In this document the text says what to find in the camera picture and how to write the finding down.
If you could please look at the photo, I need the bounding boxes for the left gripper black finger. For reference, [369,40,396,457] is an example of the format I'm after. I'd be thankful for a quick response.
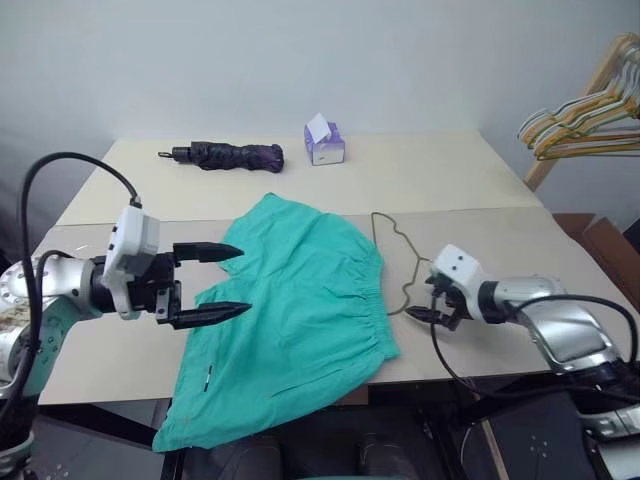
[173,301,251,330]
[173,241,246,264]

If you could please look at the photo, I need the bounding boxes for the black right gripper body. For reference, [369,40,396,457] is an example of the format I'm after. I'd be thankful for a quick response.
[424,274,471,332]

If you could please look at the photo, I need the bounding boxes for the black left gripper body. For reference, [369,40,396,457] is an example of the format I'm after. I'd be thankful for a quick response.
[124,249,184,327]

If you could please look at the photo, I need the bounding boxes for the green shorts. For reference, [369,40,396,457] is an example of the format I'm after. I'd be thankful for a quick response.
[151,193,402,454]

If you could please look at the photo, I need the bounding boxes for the thin wire hanger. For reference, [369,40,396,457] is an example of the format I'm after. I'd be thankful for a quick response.
[369,211,436,317]

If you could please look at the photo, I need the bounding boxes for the folded purple black umbrella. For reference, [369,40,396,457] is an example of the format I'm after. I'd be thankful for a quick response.
[158,141,286,174]

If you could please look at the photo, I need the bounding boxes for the brown cardboard box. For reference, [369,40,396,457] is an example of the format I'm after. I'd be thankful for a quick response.
[552,213,640,331]

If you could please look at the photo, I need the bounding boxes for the purple tissue box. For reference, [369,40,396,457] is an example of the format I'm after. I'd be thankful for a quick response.
[303,122,347,167]

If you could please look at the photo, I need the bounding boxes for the white tissue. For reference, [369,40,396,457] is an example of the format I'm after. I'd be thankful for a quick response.
[307,113,333,144]

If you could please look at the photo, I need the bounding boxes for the black panel with white dots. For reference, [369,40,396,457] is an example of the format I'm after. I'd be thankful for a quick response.
[487,414,604,480]

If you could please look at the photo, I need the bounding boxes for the wooden clothes rack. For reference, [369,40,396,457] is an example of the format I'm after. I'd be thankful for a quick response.
[524,34,640,192]

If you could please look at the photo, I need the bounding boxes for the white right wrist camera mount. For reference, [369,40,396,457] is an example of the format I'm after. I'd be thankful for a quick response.
[430,243,484,321]

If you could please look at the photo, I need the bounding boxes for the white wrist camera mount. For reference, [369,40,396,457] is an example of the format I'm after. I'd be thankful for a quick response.
[102,205,161,321]
[430,243,484,321]

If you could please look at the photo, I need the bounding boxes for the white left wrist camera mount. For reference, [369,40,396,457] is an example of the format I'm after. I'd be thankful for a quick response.
[102,205,161,321]

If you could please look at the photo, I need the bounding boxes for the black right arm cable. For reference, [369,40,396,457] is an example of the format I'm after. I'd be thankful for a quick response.
[429,294,640,406]

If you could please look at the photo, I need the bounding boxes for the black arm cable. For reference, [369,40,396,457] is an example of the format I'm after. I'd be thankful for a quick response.
[0,151,145,451]
[429,294,640,406]

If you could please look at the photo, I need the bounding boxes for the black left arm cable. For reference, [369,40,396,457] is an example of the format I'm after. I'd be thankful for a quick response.
[0,151,145,451]

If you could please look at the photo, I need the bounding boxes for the dark green wire hanger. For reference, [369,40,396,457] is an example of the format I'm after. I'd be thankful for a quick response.
[534,44,640,162]

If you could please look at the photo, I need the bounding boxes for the white wire hanger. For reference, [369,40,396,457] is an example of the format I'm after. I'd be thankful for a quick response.
[517,37,640,149]

